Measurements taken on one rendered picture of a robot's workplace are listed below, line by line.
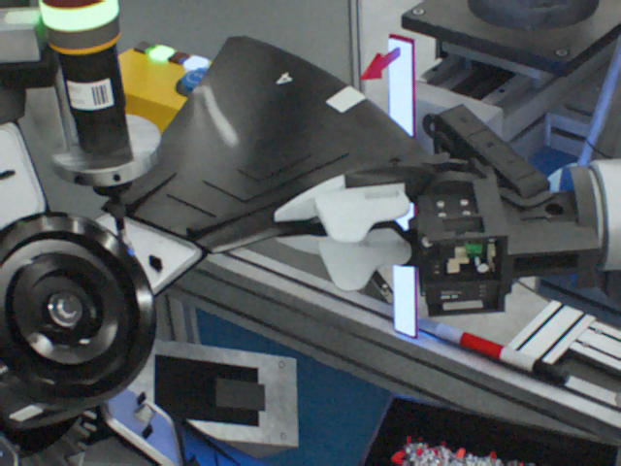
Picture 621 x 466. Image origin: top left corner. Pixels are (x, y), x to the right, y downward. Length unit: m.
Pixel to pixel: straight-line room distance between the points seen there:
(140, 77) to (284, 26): 0.89
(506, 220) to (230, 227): 0.19
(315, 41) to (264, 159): 1.36
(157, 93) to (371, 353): 0.35
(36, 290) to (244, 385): 0.27
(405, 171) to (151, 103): 0.47
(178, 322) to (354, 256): 0.64
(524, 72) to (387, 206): 0.61
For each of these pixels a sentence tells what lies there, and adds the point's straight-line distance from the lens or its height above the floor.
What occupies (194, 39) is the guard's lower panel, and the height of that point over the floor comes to 0.81.
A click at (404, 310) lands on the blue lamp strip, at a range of 1.20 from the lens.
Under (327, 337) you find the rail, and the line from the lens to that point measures 1.29.
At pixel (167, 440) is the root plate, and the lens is 0.80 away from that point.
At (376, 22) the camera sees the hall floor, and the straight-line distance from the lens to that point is 3.83.
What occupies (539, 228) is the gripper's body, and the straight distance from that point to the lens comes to 0.81.
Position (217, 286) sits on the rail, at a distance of 1.37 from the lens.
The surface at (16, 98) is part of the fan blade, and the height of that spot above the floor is 1.30.
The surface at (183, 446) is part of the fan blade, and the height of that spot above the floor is 1.10.
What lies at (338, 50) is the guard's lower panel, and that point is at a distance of 2.31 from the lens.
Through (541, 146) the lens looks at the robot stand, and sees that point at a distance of 1.45.
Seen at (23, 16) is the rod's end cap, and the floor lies 1.36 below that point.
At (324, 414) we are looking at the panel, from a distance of 1.41.
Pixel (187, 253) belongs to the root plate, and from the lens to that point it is 0.81.
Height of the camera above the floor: 1.65
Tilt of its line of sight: 36 degrees down
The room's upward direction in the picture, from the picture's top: 4 degrees counter-clockwise
